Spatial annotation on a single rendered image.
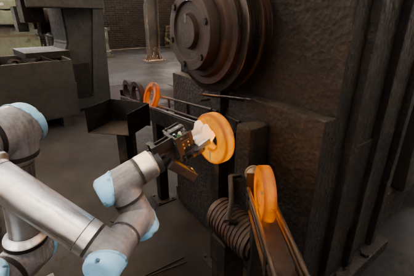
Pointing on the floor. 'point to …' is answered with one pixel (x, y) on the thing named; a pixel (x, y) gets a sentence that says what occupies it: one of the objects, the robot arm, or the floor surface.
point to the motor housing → (228, 239)
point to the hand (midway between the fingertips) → (214, 132)
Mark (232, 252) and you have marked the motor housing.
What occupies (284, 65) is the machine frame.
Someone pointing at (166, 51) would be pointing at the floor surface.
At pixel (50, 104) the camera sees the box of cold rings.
